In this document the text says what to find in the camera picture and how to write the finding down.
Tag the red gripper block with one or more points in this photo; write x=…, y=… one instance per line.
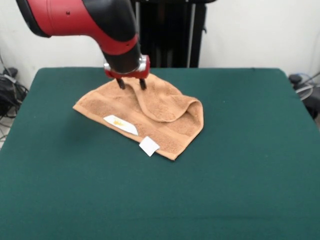
x=130, y=75

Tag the tan terry towel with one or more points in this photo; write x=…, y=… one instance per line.
x=162, y=107

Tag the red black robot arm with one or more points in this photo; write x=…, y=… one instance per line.
x=75, y=17

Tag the dark green table cloth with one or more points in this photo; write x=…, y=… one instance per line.
x=75, y=175

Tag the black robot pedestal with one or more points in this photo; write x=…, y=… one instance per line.
x=170, y=37

